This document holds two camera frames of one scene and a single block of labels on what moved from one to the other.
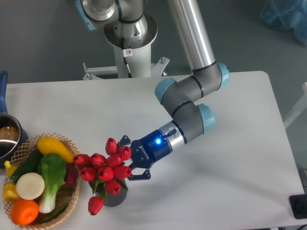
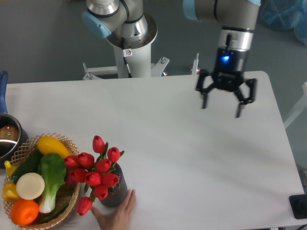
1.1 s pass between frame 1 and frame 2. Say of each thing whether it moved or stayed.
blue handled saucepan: stayed
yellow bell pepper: stayed
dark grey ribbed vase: moved
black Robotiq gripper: moved
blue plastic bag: stayed
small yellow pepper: stayed
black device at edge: stayed
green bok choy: stayed
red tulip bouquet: moved
